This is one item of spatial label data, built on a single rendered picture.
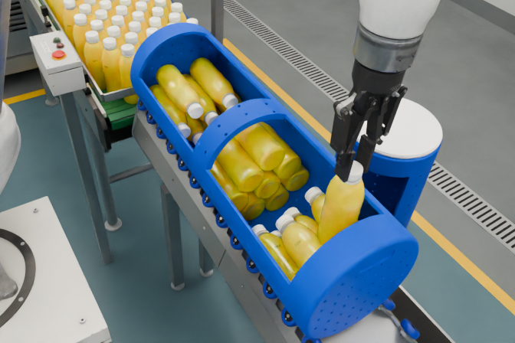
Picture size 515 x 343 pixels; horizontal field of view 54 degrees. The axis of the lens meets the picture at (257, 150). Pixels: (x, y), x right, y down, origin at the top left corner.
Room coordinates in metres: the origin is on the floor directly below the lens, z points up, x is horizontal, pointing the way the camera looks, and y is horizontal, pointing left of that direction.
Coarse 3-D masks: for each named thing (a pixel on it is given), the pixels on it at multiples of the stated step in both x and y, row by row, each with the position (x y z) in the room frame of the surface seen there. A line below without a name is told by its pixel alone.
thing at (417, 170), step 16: (384, 160) 1.00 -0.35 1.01; (400, 160) 1.00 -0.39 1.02; (416, 160) 1.00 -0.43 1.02; (432, 160) 1.04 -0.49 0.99; (368, 176) 1.27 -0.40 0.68; (384, 176) 1.25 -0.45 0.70; (400, 176) 0.99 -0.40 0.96; (416, 176) 1.01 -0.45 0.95; (384, 192) 1.24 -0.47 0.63; (400, 192) 1.20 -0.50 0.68; (416, 192) 1.03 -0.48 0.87; (400, 208) 1.00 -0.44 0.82
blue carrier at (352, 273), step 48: (144, 48) 1.18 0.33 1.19; (192, 48) 1.28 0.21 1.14; (144, 96) 1.09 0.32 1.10; (240, 96) 1.19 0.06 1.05; (192, 144) 1.05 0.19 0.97; (288, 144) 0.99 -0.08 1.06; (240, 240) 0.66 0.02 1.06; (336, 240) 0.55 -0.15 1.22; (384, 240) 0.55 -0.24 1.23; (288, 288) 0.51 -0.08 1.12; (336, 288) 0.49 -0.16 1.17; (384, 288) 0.57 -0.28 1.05
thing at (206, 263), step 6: (198, 240) 1.27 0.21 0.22; (198, 246) 1.27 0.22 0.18; (204, 252) 1.24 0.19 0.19; (204, 258) 1.24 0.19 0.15; (210, 258) 1.25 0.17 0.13; (204, 264) 1.24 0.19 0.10; (210, 264) 1.25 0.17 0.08; (204, 270) 1.24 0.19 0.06; (210, 270) 1.27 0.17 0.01; (204, 276) 1.24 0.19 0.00
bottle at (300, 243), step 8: (288, 224) 0.66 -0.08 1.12; (296, 224) 0.65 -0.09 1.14; (280, 232) 0.65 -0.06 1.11; (288, 232) 0.64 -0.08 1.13; (296, 232) 0.63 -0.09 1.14; (304, 232) 0.63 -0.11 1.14; (312, 232) 0.64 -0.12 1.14; (288, 240) 0.62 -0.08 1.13; (296, 240) 0.61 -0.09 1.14; (304, 240) 0.61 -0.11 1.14; (312, 240) 0.61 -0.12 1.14; (288, 248) 0.61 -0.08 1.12; (296, 248) 0.60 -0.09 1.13; (304, 248) 0.59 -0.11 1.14; (312, 248) 0.59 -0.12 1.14; (296, 256) 0.59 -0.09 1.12; (304, 256) 0.58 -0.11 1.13; (296, 264) 0.58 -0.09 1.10
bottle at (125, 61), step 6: (132, 54) 1.32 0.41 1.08; (120, 60) 1.31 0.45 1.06; (126, 60) 1.31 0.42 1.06; (132, 60) 1.31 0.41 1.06; (120, 66) 1.31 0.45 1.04; (126, 66) 1.30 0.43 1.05; (120, 72) 1.31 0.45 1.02; (126, 72) 1.30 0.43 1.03; (120, 78) 1.31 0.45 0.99; (126, 78) 1.30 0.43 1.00; (126, 84) 1.30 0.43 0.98; (126, 96) 1.30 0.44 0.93; (132, 96) 1.30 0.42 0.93; (138, 96) 1.30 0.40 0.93; (126, 102) 1.30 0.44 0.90; (132, 102) 1.30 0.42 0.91
